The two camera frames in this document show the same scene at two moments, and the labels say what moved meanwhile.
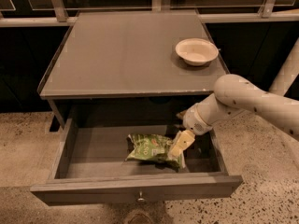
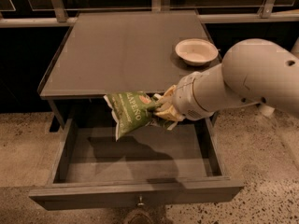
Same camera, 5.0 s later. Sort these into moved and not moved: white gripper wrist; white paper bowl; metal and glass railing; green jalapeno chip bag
Moved: green jalapeno chip bag; white gripper wrist
Not moved: metal and glass railing; white paper bowl
